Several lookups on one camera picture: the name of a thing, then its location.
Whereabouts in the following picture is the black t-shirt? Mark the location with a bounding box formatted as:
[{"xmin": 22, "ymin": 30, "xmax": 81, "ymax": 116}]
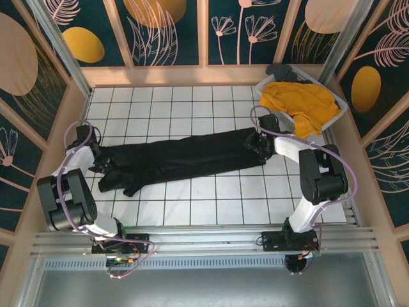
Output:
[{"xmin": 97, "ymin": 127, "xmax": 272, "ymax": 198}]

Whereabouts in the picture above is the yellow t-shirt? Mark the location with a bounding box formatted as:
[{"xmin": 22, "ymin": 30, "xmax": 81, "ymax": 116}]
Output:
[{"xmin": 259, "ymin": 81, "xmax": 341, "ymax": 140}]

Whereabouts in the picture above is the gray t-shirt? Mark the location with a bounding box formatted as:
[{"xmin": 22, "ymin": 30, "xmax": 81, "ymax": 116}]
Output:
[{"xmin": 265, "ymin": 63, "xmax": 314, "ymax": 85}]

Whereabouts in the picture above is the white plastic laundry basket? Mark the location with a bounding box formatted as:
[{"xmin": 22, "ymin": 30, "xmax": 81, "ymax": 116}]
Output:
[{"xmin": 256, "ymin": 65, "xmax": 348, "ymax": 132}]

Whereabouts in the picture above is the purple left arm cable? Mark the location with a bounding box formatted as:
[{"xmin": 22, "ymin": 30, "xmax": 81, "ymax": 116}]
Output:
[{"xmin": 54, "ymin": 119, "xmax": 156, "ymax": 279}]

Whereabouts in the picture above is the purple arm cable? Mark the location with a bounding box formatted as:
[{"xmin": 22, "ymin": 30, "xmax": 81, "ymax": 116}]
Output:
[
  {"xmin": 249, "ymin": 106, "xmax": 357, "ymax": 258},
  {"xmin": 54, "ymin": 119, "xmax": 156, "ymax": 279}
]

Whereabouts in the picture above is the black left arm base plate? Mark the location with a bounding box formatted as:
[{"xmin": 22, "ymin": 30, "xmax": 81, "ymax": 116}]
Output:
[{"xmin": 91, "ymin": 233, "xmax": 151, "ymax": 255}]

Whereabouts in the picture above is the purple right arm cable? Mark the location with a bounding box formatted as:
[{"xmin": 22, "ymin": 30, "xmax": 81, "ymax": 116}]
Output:
[{"xmin": 249, "ymin": 106, "xmax": 357, "ymax": 258}]

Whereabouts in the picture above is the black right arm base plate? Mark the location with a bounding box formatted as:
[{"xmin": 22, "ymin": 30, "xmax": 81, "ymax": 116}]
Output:
[{"xmin": 261, "ymin": 229, "xmax": 321, "ymax": 254}]

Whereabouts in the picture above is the aluminum mounting rail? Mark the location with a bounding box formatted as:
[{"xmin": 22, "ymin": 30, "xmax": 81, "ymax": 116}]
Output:
[{"xmin": 31, "ymin": 224, "xmax": 380, "ymax": 257}]

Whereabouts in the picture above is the aluminum frame post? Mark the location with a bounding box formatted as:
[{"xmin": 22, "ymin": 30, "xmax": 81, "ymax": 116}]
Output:
[
  {"xmin": 318, "ymin": 0, "xmax": 375, "ymax": 84},
  {"xmin": 25, "ymin": 0, "xmax": 94, "ymax": 97}
]

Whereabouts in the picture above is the slotted gray cable duct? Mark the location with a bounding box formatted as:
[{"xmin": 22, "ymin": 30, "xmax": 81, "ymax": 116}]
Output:
[{"xmin": 42, "ymin": 256, "xmax": 289, "ymax": 270}]

